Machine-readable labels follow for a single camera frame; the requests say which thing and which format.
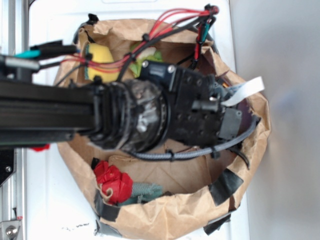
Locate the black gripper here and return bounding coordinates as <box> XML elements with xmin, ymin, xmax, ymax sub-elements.
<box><xmin>139</xmin><ymin>60</ymin><xmax>242</xmax><ymax>148</ymax></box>

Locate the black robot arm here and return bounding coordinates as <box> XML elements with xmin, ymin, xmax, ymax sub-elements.
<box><xmin>0</xmin><ymin>55</ymin><xmax>243</xmax><ymax>159</ymax></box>

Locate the green plush frog toy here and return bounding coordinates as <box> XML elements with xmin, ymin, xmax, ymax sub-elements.
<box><xmin>128</xmin><ymin>45</ymin><xmax>163</xmax><ymax>78</ymax></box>

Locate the dark brown lump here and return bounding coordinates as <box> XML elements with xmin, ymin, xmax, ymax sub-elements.
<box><xmin>162</xmin><ymin>191</ymin><xmax>174</xmax><ymax>196</ymax></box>

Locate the yellow green sponge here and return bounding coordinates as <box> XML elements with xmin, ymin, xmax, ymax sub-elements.
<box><xmin>84</xmin><ymin>43</ymin><xmax>119</xmax><ymax>83</ymax></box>

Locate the teal knitted cloth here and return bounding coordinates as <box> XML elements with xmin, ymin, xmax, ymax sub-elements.
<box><xmin>117</xmin><ymin>182</ymin><xmax>163</xmax><ymax>207</ymax></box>

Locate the red crumpled cloth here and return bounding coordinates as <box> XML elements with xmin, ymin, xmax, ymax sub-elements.
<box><xmin>93</xmin><ymin>160</ymin><xmax>133</xmax><ymax>205</ymax></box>

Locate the brown paper bag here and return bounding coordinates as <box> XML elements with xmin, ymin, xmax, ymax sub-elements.
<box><xmin>57</xmin><ymin>19</ymin><xmax>271</xmax><ymax>240</ymax></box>

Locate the grey braided cable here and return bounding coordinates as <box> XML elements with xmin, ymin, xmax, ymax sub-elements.
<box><xmin>132</xmin><ymin>117</ymin><xmax>261</xmax><ymax>162</ymax></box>

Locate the white flat ribbon cable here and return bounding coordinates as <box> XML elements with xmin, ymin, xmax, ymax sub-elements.
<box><xmin>221</xmin><ymin>76</ymin><xmax>265</xmax><ymax>106</ymax></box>

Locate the red wire bundle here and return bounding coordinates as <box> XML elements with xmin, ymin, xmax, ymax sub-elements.
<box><xmin>63</xmin><ymin>4</ymin><xmax>220</xmax><ymax>74</ymax></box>

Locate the black metal bracket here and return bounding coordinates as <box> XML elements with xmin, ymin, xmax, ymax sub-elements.
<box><xmin>0</xmin><ymin>148</ymin><xmax>17</xmax><ymax>187</ymax></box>

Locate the aluminium frame rail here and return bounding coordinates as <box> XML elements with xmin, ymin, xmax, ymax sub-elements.
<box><xmin>0</xmin><ymin>0</ymin><xmax>29</xmax><ymax>240</ymax></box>

